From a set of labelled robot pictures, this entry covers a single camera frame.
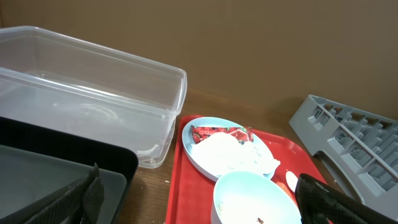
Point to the orange carrot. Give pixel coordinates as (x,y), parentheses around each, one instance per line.
(285,189)

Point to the white plastic spoon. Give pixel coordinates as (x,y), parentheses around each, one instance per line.
(291,180)

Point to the white rice pile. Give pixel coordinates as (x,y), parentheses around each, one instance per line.
(242,208)

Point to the black tray bin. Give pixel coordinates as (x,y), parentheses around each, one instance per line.
(37,161)

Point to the white napkin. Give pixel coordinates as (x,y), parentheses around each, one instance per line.
(221,153)

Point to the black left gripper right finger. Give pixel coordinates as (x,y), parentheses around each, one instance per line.
(318,203)

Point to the light blue bowl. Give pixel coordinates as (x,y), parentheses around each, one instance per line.
(243,181)

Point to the red serving tray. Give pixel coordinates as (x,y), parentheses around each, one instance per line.
(191,193)

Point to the clear plastic bin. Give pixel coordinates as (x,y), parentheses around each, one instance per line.
(89,90)

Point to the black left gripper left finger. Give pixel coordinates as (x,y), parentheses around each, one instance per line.
(81,203)

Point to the grey dishwasher rack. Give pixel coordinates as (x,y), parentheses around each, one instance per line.
(358,148)

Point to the red snack wrapper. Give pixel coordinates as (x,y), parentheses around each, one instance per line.
(242,134)

